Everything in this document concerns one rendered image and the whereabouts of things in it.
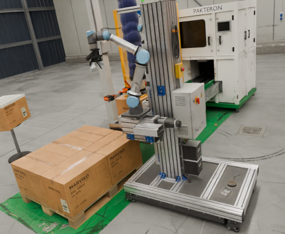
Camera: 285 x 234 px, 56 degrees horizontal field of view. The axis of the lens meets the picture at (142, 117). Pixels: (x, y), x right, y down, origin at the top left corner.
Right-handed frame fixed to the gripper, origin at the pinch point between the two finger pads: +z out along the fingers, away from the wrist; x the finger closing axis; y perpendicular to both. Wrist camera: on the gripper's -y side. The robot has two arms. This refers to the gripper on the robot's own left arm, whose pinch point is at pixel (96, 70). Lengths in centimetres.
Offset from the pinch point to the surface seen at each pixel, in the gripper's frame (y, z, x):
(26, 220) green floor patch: -89, 152, -61
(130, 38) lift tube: -26, -18, 101
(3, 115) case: -208, 65, 15
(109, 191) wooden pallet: -20, 142, 5
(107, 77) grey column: -121, 45, 158
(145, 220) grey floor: 35, 152, -10
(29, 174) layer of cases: -84, 102, -43
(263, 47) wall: 8, 126, 942
